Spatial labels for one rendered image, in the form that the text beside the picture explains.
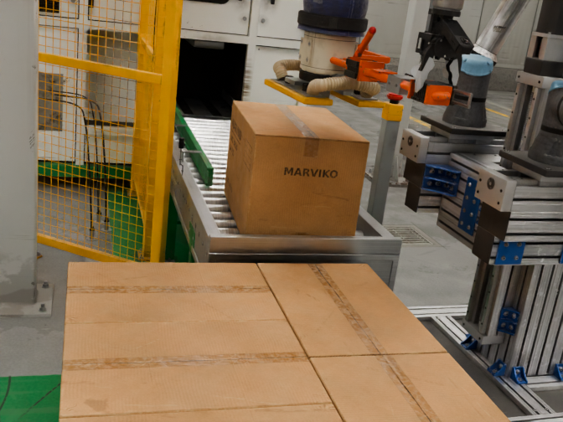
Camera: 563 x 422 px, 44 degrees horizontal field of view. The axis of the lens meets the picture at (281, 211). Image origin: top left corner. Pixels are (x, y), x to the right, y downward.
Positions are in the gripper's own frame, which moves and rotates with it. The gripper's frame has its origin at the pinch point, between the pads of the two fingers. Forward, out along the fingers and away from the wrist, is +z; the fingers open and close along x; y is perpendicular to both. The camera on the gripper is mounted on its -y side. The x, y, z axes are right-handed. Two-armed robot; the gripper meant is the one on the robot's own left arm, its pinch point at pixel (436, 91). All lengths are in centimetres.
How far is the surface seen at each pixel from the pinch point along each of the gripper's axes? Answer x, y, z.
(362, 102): -5.2, 43.8, 11.8
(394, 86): 3.8, 13.5, 1.5
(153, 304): 63, 24, 68
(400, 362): 8, -19, 67
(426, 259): -132, 157, 122
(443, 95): 1.2, -5.2, 0.2
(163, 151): 34, 133, 54
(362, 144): -14, 55, 28
